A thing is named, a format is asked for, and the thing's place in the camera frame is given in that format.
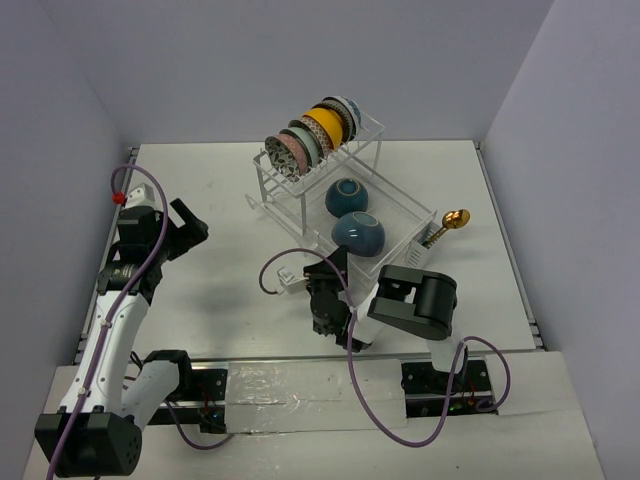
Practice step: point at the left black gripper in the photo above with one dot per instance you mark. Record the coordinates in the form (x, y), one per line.
(175, 236)

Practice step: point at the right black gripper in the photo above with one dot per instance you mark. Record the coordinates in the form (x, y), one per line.
(322, 272)

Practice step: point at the dark blue ceramic bowl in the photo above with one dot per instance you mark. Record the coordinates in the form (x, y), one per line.
(362, 233)

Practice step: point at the beige bowl black rim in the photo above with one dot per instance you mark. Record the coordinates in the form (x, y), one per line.
(345, 196)

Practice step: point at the leaf patterned bowl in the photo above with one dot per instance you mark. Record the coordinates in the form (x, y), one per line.
(277, 158)

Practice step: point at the red patterned white bowl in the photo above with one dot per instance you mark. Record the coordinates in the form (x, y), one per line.
(319, 133)

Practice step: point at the pink patterned bowl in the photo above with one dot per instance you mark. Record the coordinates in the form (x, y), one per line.
(297, 160)

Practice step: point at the light green ceramic bowl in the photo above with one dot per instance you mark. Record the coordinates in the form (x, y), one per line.
(305, 137)

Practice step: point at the yellow bowl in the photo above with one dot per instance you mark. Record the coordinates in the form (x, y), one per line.
(330, 123)

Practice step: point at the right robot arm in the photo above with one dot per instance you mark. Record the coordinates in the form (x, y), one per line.
(417, 302)

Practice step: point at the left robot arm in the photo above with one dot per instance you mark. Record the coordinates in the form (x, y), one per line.
(97, 428)

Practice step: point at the white slotted spatula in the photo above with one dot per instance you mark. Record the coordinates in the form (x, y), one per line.
(417, 255)

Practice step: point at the gold metal spoon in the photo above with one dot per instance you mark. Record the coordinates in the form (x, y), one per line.
(452, 220)

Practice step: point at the clear taped plastic sheet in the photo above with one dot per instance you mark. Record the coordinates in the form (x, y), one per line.
(309, 396)

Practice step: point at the white wire dish rack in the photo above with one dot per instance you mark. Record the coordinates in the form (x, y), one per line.
(300, 206)

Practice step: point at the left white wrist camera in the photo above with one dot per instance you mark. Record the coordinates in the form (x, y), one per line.
(140, 195)

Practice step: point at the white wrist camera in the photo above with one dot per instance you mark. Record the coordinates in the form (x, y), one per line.
(290, 282)
(140, 195)

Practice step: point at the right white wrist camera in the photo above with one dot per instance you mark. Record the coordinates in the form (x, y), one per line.
(290, 282)

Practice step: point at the black mounting rail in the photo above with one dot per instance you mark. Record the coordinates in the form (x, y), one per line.
(203, 404)

